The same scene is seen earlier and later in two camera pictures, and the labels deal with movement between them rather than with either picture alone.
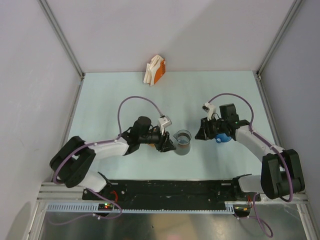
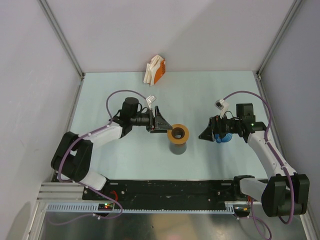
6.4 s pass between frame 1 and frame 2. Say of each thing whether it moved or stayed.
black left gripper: moved
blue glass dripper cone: stayed
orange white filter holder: stayed
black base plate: stayed
